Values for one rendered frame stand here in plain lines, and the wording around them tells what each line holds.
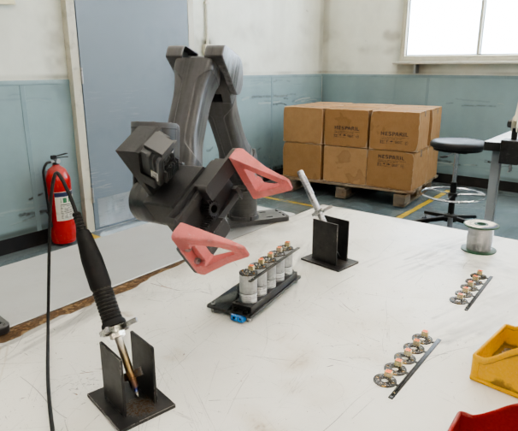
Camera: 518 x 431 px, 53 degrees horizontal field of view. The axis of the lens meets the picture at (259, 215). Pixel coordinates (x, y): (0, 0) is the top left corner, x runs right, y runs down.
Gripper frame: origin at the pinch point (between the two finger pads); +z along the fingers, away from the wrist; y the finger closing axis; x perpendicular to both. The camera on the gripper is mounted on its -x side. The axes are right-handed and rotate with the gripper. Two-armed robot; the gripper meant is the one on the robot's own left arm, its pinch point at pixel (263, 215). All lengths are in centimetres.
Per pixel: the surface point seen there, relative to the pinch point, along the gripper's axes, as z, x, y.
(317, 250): -13.3, 29.4, 17.0
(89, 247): -12.4, -6.2, -12.1
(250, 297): -9.1, 15.6, -1.9
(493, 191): -32, 151, 151
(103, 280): -10.3, -3.7, -14.0
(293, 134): -228, 207, 254
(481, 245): 8, 44, 34
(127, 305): -25.3, 12.6, -9.7
